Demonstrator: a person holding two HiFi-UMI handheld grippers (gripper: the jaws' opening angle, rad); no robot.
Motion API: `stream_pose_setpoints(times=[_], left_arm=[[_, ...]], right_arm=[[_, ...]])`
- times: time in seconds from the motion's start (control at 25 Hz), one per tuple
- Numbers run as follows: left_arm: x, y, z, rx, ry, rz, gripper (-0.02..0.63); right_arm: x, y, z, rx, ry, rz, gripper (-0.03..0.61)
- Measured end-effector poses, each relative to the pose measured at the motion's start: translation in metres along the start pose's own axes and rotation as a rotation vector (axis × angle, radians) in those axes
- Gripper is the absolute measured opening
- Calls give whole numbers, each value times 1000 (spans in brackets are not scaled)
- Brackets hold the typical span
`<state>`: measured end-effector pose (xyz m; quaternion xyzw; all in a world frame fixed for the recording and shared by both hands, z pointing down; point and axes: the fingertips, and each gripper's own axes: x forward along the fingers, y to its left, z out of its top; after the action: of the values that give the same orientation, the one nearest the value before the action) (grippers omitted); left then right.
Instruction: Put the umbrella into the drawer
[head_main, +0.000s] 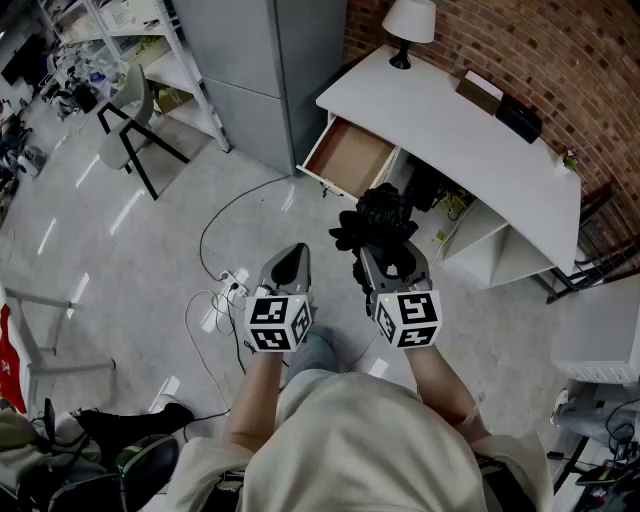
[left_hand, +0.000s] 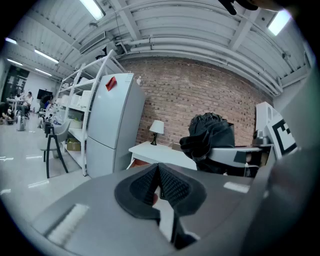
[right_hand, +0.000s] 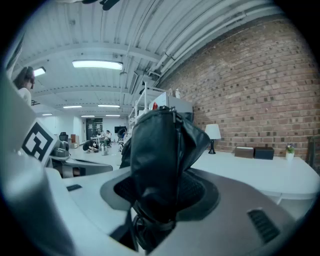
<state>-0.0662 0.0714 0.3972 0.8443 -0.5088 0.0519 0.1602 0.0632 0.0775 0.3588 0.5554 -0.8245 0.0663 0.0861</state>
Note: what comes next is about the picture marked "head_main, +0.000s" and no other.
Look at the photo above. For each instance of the black wall monitor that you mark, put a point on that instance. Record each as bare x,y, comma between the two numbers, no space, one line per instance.
22,60

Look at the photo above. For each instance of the black computer case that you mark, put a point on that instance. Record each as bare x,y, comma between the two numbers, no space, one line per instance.
425,185

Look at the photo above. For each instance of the brown box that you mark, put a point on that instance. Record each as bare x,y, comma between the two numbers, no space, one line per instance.
475,92

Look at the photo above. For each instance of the white shelving rack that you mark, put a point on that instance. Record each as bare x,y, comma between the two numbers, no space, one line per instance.
175,75

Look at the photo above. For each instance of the black bag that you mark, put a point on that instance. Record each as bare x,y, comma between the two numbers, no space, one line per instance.
130,422

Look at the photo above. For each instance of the person's cream shirt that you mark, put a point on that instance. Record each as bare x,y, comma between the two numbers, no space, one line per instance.
360,450

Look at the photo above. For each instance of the black metal rack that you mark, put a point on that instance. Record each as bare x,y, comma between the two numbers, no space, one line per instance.
590,280

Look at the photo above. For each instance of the person's left forearm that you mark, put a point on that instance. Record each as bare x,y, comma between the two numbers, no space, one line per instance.
255,400

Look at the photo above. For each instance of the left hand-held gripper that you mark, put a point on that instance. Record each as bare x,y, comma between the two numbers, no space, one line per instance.
270,320

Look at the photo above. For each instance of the white power strip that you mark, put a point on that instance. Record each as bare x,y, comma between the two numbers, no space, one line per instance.
235,282

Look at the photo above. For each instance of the white desk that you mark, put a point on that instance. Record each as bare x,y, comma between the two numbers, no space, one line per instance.
450,130

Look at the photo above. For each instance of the person's right forearm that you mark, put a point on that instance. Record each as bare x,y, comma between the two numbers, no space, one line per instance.
440,385

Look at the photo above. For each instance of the white table lamp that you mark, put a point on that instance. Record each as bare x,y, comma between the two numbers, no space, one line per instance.
410,20

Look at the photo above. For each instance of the grey refrigerator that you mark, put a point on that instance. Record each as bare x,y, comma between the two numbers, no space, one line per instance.
250,60

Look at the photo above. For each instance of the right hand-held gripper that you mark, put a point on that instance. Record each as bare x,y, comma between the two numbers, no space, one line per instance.
412,315

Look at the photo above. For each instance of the white table frame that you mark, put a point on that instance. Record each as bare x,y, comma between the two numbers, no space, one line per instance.
40,367

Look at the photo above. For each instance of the white desk drawer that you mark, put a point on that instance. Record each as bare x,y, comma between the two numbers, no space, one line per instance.
350,155

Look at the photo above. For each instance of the grey chair with black legs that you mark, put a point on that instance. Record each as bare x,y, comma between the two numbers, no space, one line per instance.
132,100

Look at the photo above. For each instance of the cardboard box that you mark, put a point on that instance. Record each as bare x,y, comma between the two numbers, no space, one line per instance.
172,99

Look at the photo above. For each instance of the black box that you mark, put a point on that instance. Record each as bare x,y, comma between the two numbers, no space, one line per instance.
517,117

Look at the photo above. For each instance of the white floor appliance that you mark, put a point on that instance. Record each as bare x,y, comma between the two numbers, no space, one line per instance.
31,161

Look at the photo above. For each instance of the black office chair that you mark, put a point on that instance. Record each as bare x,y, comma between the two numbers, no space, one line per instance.
145,465

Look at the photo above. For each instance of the white cabinet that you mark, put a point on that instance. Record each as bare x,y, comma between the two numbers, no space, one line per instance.
600,330

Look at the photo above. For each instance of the red cloth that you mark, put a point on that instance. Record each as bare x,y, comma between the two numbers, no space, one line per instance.
9,360

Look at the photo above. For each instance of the person's jeans leg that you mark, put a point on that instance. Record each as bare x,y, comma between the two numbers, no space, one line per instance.
312,355

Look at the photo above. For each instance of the small potted plant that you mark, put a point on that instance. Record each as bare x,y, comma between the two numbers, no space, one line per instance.
570,160

